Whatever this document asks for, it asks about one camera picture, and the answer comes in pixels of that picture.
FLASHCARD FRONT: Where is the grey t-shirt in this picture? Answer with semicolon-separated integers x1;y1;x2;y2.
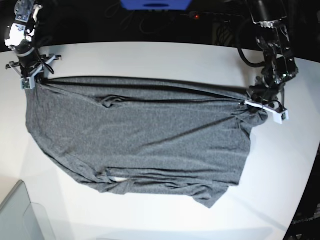
25;77;268;208

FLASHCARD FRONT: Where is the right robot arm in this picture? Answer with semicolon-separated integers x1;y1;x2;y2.
4;0;62;90

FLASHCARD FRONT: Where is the blue plastic bin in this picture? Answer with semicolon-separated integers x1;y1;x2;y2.
120;0;192;11

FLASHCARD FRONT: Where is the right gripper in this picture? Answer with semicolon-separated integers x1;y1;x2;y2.
5;52;62;83

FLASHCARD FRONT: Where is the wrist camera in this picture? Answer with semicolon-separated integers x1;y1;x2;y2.
272;109;289;125
20;77;36;90

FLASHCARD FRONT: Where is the translucent grey tray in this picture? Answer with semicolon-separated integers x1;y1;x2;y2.
0;180;57;240

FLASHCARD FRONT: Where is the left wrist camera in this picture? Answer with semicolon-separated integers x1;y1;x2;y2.
272;109;289;125

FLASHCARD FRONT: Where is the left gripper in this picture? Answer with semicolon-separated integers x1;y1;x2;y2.
239;83;287;114

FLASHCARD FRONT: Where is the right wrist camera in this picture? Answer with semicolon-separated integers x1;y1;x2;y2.
20;77;36;90

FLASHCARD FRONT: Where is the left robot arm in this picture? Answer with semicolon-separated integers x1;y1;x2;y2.
235;0;299;119

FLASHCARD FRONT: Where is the black power strip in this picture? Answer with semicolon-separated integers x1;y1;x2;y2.
187;11;246;22

